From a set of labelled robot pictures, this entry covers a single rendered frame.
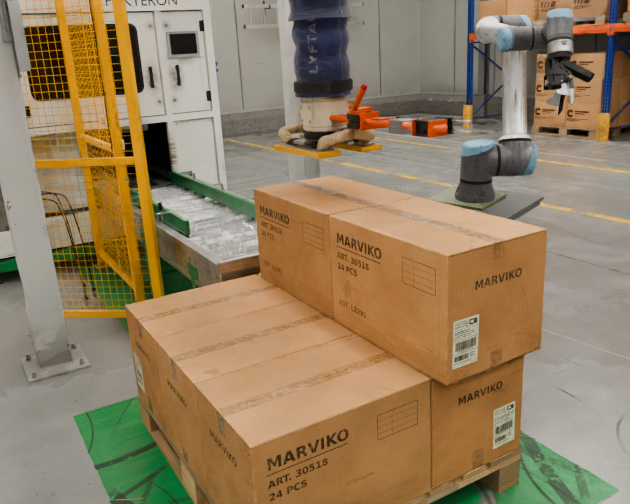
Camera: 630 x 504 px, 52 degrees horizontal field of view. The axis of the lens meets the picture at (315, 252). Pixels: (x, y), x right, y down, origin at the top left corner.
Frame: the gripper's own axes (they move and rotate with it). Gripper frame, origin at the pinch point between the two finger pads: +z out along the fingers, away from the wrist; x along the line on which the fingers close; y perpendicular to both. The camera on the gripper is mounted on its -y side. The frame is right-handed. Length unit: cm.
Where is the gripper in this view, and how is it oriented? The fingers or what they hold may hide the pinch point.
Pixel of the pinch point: (566, 110)
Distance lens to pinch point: 255.5
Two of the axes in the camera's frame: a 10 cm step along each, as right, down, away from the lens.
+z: -0.1, 10.0, -0.4
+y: -10.0, 0.0, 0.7
